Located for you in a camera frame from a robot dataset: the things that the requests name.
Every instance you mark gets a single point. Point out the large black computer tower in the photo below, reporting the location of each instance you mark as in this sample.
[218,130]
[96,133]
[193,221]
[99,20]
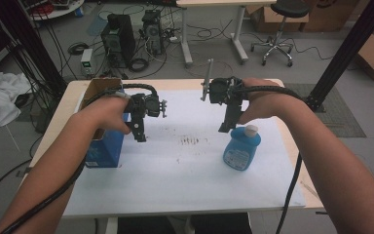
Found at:
[118,40]

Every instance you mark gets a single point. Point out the black metal frame post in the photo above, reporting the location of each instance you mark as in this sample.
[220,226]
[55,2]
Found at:
[347,48]
[35,55]

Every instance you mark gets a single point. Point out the person's left hand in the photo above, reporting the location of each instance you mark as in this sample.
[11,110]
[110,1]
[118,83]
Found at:
[110,112]

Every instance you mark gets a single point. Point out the white bench power supply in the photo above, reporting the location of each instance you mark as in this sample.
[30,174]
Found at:
[86,61]

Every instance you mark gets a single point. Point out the round white table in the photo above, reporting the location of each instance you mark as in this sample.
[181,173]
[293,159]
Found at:
[61,12]

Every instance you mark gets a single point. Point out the tall brown cardboard box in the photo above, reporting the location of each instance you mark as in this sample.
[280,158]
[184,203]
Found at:
[328,16]

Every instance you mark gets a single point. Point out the grey floor mat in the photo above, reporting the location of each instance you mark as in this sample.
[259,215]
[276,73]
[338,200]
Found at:
[337,117]

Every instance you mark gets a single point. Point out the white table mat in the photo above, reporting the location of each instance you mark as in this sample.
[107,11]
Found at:
[181,182]

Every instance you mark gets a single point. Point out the white crumpled cloth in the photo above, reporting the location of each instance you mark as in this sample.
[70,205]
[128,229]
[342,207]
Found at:
[0,97]

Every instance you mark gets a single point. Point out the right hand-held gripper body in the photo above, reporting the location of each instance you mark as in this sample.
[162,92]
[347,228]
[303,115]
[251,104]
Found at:
[222,91]

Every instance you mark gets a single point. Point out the small black computer tower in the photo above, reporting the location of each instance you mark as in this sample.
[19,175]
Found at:
[153,31]

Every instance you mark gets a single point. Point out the white-legged wooden desk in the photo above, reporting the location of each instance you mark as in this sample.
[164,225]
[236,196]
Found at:
[227,2]

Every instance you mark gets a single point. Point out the person's dark trousers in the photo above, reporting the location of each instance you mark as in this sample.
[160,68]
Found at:
[142,227]

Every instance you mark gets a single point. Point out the blue cardboard box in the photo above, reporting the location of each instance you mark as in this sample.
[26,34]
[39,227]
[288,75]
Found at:
[107,152]

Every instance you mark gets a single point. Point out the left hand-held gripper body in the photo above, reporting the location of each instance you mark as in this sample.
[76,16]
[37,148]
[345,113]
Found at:
[147,105]

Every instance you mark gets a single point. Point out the person's right hand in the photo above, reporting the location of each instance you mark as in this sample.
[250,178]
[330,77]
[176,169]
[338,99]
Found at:
[266,100]

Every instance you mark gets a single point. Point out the black swivel stool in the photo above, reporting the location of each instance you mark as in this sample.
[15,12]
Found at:
[287,9]

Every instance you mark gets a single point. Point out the blue bottle with white cap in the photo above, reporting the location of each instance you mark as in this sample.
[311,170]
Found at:
[240,151]

